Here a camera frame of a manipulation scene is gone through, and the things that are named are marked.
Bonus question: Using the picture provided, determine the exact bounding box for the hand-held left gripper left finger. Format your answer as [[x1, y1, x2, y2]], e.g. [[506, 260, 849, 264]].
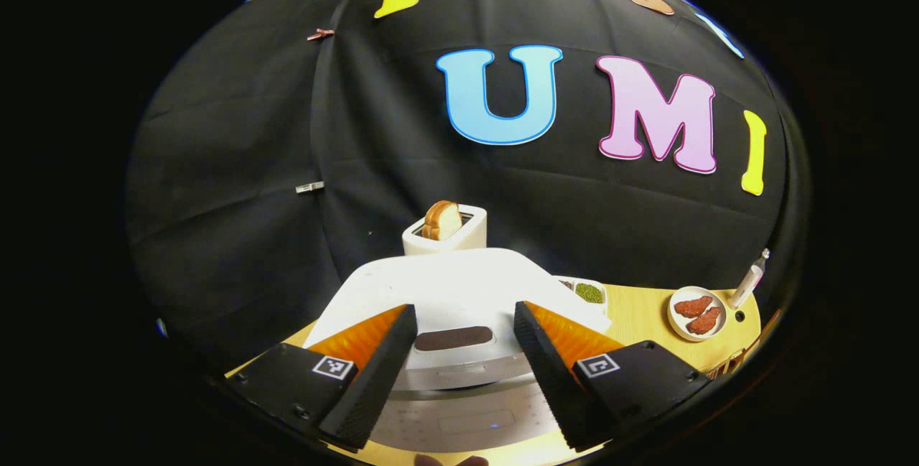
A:
[[226, 304, 419, 451]]

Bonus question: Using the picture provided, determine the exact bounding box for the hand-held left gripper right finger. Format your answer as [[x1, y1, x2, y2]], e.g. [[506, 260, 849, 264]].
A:
[[513, 300, 712, 452]]

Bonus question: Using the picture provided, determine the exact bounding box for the white rice cooker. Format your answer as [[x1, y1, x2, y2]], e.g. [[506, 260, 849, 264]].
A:
[[303, 247, 615, 452]]

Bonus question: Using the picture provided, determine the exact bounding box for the white divided dish of beans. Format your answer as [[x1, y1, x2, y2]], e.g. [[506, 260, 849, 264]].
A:
[[556, 276, 609, 307]]

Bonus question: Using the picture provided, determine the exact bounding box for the white round plate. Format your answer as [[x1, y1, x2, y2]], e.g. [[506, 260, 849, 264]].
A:
[[667, 286, 728, 342]]

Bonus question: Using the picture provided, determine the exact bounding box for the red meat slice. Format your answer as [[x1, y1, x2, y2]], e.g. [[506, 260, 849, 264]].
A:
[[686, 307, 722, 335], [673, 296, 714, 319]]

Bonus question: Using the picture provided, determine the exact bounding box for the white toaster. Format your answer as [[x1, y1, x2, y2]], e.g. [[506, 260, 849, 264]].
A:
[[402, 204, 488, 257]]

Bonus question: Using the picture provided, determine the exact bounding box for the toasted bread slice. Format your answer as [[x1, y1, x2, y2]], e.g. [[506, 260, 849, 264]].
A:
[[421, 200, 463, 241]]

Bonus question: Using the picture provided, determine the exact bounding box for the clear bottle with white label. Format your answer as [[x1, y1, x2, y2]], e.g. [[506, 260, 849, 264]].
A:
[[729, 248, 770, 309]]

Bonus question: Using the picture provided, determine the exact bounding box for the black backdrop cloth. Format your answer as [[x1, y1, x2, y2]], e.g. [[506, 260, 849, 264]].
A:
[[126, 0, 812, 381]]

